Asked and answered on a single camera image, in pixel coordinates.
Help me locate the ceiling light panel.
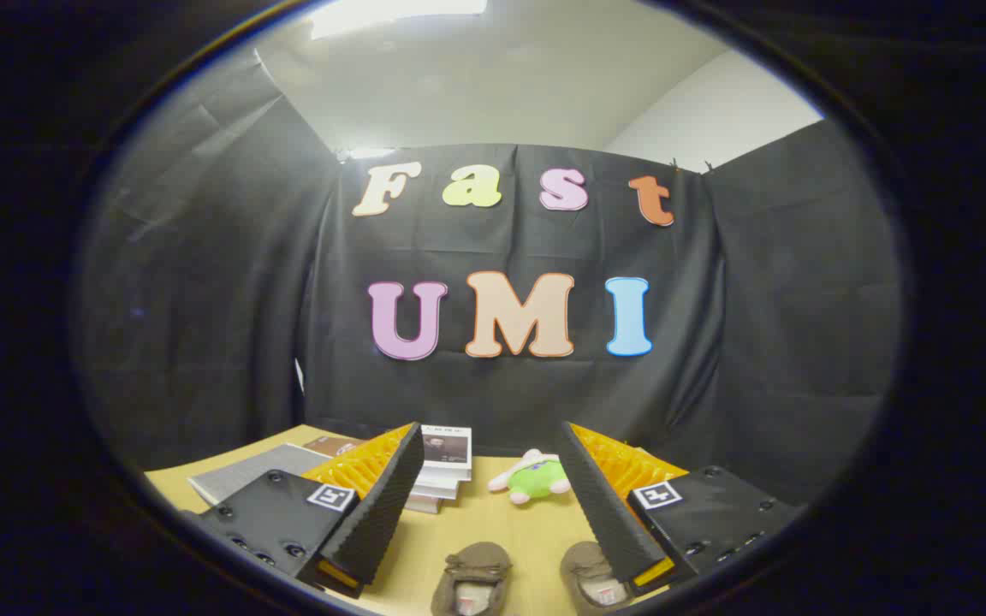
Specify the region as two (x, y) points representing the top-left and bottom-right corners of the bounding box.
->
(309, 0), (490, 40)

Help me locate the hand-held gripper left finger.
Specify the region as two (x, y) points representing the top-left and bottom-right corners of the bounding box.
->
(181, 421), (425, 600)

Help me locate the brown fuzzy shoe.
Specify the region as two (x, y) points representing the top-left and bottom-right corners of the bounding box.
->
(431, 542), (511, 616)
(560, 541), (631, 613)

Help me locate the beige fabric storage box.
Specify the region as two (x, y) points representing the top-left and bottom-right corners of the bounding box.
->
(187, 443), (333, 506)

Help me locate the plain white book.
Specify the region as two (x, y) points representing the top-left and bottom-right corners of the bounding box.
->
(412, 477), (468, 502)

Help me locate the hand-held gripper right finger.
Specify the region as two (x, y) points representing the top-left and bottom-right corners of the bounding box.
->
(560, 421), (802, 598)

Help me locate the black backdrop cloth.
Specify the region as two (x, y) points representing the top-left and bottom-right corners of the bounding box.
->
(74, 51), (905, 506)

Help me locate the brown hardcover book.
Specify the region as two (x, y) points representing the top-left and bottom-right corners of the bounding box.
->
(303, 435), (365, 456)

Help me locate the white book with portrait cover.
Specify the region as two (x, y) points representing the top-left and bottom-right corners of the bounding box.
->
(419, 423), (473, 482)

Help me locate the green and pink plush toy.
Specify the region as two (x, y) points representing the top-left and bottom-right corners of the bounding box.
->
(488, 449), (573, 506)

